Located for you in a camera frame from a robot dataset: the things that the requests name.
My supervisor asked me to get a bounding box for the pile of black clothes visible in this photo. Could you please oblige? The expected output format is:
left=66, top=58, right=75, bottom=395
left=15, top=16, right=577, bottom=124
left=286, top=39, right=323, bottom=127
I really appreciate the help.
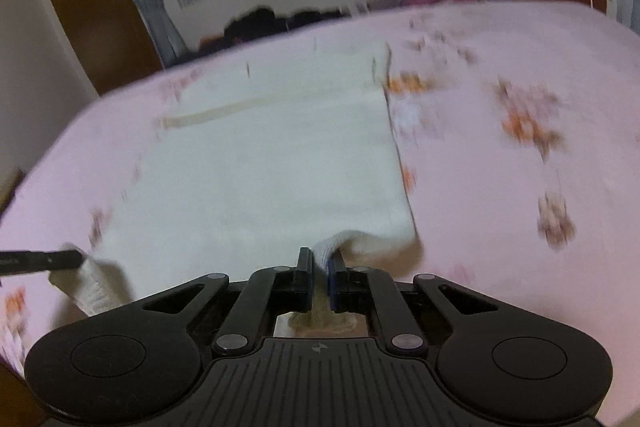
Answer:
left=199, top=7, right=351, bottom=54

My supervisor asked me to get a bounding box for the pale cream knit sweater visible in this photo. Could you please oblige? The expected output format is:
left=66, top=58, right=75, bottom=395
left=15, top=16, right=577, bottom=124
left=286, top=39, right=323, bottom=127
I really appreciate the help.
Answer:
left=49, top=38, right=422, bottom=338

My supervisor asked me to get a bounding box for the bed with pink floral sheet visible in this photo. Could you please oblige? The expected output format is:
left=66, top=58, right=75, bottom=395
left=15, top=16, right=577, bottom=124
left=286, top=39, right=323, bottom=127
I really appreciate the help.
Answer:
left=0, top=0, right=640, bottom=427

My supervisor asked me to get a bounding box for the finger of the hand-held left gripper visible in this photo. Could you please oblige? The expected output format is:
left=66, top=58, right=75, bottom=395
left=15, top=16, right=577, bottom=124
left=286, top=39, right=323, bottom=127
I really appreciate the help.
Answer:
left=20, top=248, right=85, bottom=274

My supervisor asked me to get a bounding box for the brown wooden door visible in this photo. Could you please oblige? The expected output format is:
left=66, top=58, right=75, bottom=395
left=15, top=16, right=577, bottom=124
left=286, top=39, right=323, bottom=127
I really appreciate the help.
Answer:
left=34, top=0, right=166, bottom=95

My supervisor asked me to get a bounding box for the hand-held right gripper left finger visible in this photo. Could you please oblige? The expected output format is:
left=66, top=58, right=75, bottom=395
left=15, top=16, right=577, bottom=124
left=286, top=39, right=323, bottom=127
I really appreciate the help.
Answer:
left=142, top=247, right=316, bottom=356

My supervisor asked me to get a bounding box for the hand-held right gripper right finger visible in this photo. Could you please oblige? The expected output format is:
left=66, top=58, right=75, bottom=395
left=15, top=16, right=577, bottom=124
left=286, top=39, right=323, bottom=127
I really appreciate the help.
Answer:
left=325, top=256, right=502, bottom=354

